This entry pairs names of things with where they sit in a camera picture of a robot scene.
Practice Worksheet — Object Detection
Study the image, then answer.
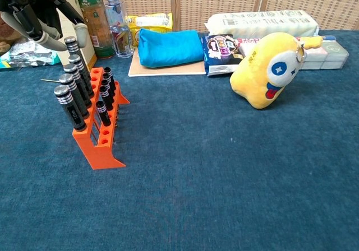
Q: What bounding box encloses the orange battery rack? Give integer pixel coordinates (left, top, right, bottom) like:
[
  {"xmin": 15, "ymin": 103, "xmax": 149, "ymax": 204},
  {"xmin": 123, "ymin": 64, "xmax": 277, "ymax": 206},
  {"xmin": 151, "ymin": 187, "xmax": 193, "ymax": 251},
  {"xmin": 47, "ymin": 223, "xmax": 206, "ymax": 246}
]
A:
[{"xmin": 71, "ymin": 67, "xmax": 131, "ymax": 170}]

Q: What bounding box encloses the clear water bottle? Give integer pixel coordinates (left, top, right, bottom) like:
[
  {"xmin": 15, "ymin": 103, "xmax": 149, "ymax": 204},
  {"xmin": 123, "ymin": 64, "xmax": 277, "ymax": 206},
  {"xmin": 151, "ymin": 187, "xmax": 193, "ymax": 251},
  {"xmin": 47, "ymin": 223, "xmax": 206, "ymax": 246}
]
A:
[{"xmin": 104, "ymin": 0, "xmax": 134, "ymax": 58}]

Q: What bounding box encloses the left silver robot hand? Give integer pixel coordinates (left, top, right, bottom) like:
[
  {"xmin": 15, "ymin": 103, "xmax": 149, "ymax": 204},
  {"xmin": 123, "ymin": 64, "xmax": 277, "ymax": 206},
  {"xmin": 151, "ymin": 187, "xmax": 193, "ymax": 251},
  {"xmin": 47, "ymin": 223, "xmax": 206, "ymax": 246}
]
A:
[{"xmin": 0, "ymin": 0, "xmax": 89, "ymax": 52}]

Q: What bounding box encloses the white paper roll pack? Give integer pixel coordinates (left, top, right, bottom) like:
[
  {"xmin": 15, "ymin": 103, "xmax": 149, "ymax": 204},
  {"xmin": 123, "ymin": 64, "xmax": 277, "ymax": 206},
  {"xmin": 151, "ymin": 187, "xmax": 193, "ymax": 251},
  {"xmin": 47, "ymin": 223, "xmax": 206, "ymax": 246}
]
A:
[{"xmin": 204, "ymin": 10, "xmax": 320, "ymax": 40}]

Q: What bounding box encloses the yellow plush toy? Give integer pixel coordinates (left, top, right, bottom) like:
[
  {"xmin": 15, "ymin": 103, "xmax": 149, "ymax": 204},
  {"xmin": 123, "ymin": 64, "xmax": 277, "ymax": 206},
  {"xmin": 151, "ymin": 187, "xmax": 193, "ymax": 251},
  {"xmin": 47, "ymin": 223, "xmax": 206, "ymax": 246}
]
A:
[{"xmin": 229, "ymin": 32, "xmax": 324, "ymax": 110}]

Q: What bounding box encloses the beige flat board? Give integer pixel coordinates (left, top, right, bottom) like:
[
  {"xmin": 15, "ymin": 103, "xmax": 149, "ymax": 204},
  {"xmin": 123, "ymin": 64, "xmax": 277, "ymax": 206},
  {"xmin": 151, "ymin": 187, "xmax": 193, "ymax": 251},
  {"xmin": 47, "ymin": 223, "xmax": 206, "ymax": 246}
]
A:
[{"xmin": 128, "ymin": 48, "xmax": 208, "ymax": 77}]

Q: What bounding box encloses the silver wet wipes pack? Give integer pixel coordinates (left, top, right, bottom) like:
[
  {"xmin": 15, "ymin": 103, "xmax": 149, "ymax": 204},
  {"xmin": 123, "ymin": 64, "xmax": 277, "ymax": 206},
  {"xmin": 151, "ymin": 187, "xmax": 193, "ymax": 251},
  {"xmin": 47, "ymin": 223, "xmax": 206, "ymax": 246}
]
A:
[{"xmin": 0, "ymin": 38, "xmax": 61, "ymax": 70}]

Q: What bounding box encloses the folded blue cloth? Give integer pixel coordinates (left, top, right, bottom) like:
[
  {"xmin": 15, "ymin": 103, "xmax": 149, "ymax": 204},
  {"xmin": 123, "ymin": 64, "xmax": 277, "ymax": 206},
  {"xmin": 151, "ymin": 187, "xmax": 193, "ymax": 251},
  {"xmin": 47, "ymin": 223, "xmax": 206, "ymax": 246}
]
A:
[{"xmin": 137, "ymin": 27, "xmax": 205, "ymax": 68}]

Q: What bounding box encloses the yellow snack bag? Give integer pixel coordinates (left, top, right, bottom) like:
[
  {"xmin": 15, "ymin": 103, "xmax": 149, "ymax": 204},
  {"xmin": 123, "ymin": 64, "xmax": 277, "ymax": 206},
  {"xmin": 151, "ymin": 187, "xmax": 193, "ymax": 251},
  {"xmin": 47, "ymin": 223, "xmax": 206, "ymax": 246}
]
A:
[{"xmin": 125, "ymin": 12, "xmax": 173, "ymax": 48}]

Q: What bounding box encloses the dark purple pad pack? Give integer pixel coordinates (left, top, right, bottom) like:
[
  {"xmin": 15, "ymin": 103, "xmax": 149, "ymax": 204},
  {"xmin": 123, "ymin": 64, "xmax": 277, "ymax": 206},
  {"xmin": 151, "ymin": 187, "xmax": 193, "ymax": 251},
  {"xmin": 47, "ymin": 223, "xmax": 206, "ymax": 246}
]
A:
[{"xmin": 200, "ymin": 34, "xmax": 247, "ymax": 77}]

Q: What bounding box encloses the blue carpet table cover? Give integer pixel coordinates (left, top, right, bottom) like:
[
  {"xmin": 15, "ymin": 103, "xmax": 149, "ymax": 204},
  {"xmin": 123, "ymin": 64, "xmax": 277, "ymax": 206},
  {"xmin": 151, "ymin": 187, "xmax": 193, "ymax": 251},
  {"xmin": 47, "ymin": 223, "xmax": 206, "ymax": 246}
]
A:
[{"xmin": 0, "ymin": 29, "xmax": 359, "ymax": 251}]

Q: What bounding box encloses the green tea bottle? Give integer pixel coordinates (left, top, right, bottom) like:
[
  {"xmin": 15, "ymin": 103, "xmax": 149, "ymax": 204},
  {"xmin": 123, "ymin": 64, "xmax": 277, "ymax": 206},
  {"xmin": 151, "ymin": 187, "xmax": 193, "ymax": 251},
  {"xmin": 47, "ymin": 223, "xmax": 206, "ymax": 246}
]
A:
[{"xmin": 76, "ymin": 0, "xmax": 116, "ymax": 59}]

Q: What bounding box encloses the brown capybara plush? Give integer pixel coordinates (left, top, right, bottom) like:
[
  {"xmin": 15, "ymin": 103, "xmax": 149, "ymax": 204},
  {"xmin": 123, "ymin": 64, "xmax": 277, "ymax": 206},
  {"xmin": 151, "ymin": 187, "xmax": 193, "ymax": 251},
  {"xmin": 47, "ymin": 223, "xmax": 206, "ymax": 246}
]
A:
[{"xmin": 0, "ymin": 15, "xmax": 29, "ymax": 54}]

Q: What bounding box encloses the plastic food wrap box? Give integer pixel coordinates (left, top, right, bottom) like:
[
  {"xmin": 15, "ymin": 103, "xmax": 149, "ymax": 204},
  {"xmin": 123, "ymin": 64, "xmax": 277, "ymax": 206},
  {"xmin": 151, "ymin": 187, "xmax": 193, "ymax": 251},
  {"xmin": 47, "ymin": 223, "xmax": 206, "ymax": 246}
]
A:
[{"xmin": 234, "ymin": 35, "xmax": 337, "ymax": 52}]

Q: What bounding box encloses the tall yellow cardboard box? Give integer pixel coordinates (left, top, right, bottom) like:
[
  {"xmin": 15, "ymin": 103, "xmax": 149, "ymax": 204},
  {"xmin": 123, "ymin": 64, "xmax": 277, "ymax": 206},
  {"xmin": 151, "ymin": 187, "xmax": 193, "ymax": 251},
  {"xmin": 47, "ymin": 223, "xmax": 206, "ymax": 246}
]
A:
[{"xmin": 54, "ymin": 0, "xmax": 98, "ymax": 72}]

